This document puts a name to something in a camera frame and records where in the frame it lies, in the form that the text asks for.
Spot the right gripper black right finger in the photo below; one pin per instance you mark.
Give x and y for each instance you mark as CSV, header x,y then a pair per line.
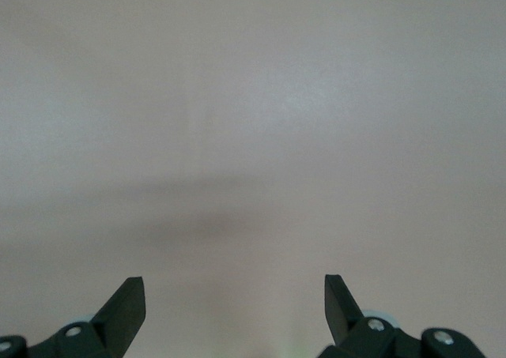
x,y
344,318

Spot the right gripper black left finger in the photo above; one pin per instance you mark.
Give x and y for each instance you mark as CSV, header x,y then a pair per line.
x,y
118,318

